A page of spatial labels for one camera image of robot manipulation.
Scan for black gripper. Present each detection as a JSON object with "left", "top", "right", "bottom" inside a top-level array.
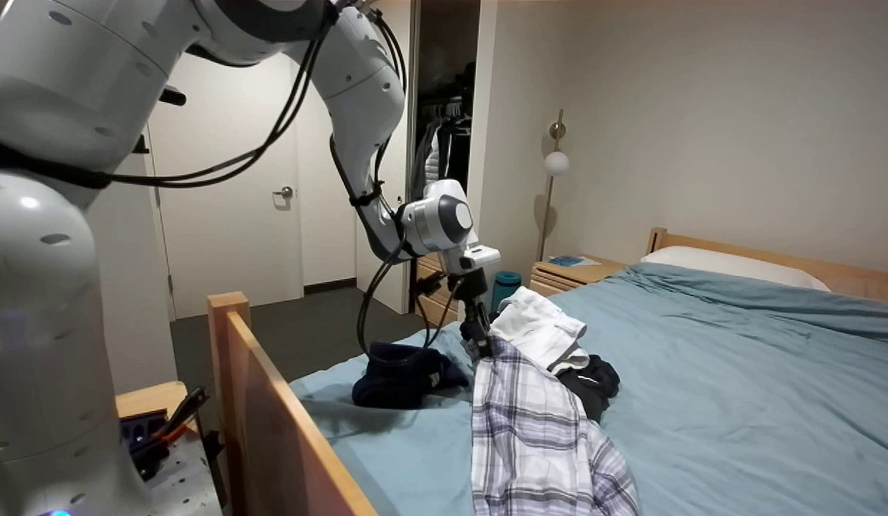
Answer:
[{"left": 446, "top": 268, "right": 490, "bottom": 346}]

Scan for checked white blue trousers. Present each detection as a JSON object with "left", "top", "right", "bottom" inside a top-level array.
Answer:
[{"left": 469, "top": 341, "right": 642, "bottom": 516}]

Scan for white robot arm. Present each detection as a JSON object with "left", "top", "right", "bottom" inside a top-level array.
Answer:
[{"left": 0, "top": 0, "right": 496, "bottom": 516}]

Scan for teal bin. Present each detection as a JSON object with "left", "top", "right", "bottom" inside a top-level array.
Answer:
[{"left": 490, "top": 272, "right": 525, "bottom": 310}]

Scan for wooden nightstand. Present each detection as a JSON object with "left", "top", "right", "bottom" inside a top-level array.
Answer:
[{"left": 528, "top": 255, "right": 621, "bottom": 295}]

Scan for white folded garment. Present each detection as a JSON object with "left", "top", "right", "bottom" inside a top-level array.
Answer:
[{"left": 490, "top": 285, "right": 591, "bottom": 374}]

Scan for navy blue garment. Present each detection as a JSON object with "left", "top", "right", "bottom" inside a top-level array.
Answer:
[{"left": 351, "top": 344, "right": 467, "bottom": 410}]

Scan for dark navy garment under white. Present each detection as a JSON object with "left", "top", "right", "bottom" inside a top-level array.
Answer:
[{"left": 558, "top": 354, "right": 619, "bottom": 420}]

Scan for white pillow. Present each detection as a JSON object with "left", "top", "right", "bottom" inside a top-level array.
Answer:
[{"left": 638, "top": 245, "right": 831, "bottom": 291}]

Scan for white door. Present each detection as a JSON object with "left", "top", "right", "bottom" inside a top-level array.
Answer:
[{"left": 147, "top": 53, "right": 301, "bottom": 318}]

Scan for light blue bed sheet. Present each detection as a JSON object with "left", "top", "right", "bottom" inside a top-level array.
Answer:
[{"left": 291, "top": 264, "right": 888, "bottom": 516}]

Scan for wooden side table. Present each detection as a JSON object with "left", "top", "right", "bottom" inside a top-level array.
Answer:
[{"left": 114, "top": 380, "right": 185, "bottom": 417}]

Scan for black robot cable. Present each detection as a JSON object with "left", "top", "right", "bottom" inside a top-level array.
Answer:
[{"left": 127, "top": 0, "right": 467, "bottom": 354}]

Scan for wooden bed frame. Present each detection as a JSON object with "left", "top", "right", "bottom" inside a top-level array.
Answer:
[{"left": 208, "top": 231, "right": 888, "bottom": 516}]

